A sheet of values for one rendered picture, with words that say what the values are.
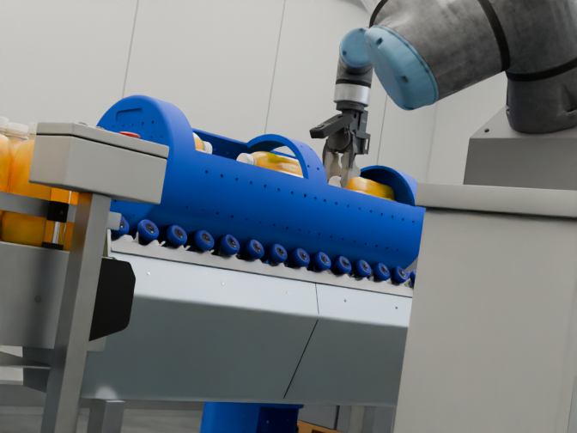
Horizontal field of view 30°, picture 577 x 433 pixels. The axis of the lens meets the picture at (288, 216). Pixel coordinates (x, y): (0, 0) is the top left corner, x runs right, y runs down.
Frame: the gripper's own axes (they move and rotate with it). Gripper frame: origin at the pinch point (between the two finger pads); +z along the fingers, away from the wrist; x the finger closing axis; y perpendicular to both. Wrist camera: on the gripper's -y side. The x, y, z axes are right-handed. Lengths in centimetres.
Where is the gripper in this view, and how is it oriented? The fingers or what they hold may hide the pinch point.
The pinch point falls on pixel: (335, 183)
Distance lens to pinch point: 266.8
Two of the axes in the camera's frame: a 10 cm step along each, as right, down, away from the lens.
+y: 6.7, 1.3, 7.3
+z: -1.3, 9.9, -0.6
